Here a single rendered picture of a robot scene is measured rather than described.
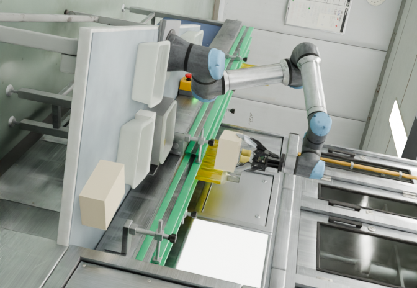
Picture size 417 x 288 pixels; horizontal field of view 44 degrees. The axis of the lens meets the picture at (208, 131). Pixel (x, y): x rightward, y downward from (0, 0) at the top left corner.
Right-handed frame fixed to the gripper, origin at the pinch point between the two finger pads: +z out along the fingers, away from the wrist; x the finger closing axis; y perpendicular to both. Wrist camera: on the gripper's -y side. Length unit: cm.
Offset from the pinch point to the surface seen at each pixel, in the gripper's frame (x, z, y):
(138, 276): 20, 13, 74
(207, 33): -36, 43, -155
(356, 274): 39, -57, -1
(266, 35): -26, 28, -626
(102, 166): -2, 33, 55
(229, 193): 27.1, -0.1, -27.4
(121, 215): 23.4, 32.4, 29.6
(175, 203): 20.9, 16.7, 13.5
